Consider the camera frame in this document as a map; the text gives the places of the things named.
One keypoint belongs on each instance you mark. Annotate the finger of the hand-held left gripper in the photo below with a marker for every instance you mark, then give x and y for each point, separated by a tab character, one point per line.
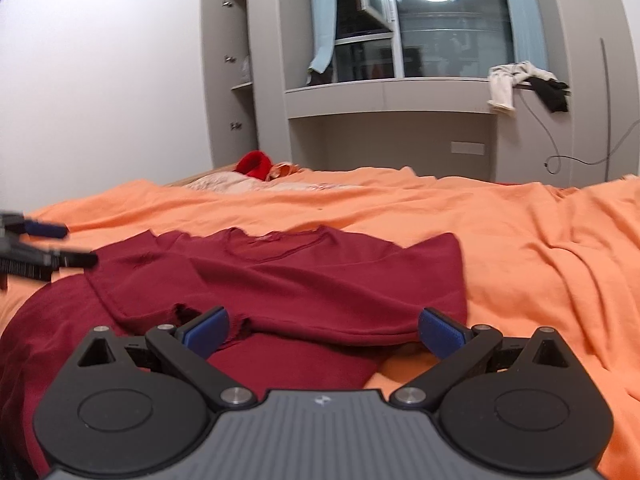
75	259
47	229

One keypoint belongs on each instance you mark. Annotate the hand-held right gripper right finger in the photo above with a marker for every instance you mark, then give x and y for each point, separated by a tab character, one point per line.
442	332

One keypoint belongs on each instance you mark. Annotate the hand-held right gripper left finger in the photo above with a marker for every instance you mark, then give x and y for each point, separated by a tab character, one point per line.
207	332

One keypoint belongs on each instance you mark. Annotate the dark red shirt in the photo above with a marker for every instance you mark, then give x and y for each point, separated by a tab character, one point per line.
310	285

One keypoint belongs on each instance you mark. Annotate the orange bed sheet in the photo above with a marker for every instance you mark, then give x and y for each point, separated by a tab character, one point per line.
540	260

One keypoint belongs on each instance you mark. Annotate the pale patterned quilt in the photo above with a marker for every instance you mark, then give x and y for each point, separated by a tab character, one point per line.
235	182

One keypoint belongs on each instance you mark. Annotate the red plush cloth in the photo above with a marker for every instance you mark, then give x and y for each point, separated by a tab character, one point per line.
254	164

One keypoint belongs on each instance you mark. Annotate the small orange cloth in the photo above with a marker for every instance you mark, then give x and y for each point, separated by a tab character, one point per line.
282	170

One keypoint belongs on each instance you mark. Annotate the grey wardrobe cabinet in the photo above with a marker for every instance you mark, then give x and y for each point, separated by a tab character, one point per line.
225	85

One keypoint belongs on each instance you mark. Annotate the grey built-in desk unit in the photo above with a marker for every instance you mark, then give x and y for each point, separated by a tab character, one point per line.
385	100

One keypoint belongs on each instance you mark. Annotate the white garment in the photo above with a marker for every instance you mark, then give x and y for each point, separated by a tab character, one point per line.
502	87

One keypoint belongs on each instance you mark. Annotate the black garment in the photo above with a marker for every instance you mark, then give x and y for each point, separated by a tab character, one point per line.
552	95

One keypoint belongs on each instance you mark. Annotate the black pole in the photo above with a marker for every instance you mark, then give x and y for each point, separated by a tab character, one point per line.
606	110

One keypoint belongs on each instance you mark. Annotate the glass window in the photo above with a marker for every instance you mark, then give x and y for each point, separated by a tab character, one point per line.
450	35

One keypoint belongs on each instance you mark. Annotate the light blue curtain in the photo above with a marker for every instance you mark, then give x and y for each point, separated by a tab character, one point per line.
321	15
525	15

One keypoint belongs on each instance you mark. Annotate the white wall socket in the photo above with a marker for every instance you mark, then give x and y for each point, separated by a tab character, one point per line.
467	148

